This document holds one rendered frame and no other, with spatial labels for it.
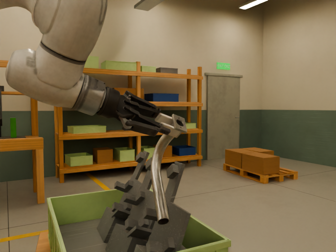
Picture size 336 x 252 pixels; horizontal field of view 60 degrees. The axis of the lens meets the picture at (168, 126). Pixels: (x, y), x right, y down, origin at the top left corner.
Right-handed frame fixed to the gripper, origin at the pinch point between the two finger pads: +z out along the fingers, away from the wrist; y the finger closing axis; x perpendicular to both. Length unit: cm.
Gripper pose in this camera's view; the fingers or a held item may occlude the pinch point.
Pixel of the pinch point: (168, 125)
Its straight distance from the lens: 81.5
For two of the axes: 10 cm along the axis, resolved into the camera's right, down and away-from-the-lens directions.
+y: -1.1, -7.1, 7.0
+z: 8.4, 3.1, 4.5
